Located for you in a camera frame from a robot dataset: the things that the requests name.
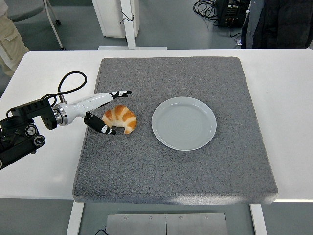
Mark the white-black robot hand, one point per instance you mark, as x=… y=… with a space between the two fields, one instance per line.
x=90 y=102

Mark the golden croissant bread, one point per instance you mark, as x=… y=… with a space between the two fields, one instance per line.
x=122 y=115

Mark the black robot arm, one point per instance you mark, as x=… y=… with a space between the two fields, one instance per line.
x=22 y=142

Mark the grey round plate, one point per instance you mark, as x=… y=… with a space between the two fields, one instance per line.
x=183 y=122

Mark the grey metal plate with screws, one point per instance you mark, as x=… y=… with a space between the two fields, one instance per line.
x=146 y=225

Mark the white cabinet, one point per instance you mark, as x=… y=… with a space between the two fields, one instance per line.
x=110 y=19

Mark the person in light trousers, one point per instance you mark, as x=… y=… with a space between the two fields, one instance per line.
x=9 y=41

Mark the grey felt mat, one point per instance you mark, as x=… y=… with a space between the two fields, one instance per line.
x=171 y=171

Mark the grey chair with wheels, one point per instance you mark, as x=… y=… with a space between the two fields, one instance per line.
x=24 y=7

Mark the white table leg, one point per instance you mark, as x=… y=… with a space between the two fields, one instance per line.
x=259 y=220
x=74 y=220

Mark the black electronics box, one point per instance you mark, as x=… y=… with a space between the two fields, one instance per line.
x=227 y=14

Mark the person in dark coat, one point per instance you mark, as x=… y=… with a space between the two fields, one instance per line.
x=281 y=24

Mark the white table post with foot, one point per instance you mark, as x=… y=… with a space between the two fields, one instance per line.
x=129 y=29

